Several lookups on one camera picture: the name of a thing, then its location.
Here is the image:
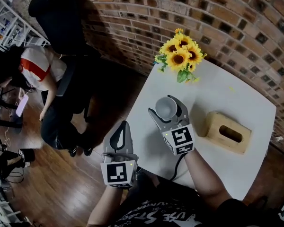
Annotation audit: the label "white square table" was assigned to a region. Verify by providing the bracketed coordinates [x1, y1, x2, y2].
[125, 58, 277, 201]

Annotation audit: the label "pink smartphone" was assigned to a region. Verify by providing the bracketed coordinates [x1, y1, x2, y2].
[15, 93, 29, 117]

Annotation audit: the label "black office chair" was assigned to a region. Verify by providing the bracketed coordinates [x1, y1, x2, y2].
[28, 0, 102, 123]

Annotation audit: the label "wooden tissue box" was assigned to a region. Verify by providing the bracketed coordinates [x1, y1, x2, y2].
[196, 111, 252, 155]

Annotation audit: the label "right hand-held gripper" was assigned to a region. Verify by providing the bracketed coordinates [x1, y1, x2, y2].
[148, 95, 195, 156]

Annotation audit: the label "person's left forearm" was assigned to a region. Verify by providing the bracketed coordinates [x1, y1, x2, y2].
[86, 185, 126, 227]

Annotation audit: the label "person's black printed shirt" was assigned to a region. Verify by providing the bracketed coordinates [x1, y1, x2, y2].
[110, 168, 284, 227]

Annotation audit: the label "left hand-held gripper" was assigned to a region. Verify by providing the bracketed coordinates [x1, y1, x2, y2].
[100, 120, 139, 189]

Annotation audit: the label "white paper cups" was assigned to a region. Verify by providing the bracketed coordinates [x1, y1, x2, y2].
[155, 96, 178, 122]

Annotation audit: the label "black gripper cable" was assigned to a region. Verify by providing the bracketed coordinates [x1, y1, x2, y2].
[169, 153, 186, 182]

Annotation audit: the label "person's right forearm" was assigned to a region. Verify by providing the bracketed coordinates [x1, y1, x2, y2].
[183, 148, 235, 210]

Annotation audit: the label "yellow sunflower bouquet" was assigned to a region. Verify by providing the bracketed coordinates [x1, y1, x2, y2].
[154, 27, 208, 84]

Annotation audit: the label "white metal shelf rack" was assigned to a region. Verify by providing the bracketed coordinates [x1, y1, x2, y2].
[0, 0, 50, 52]

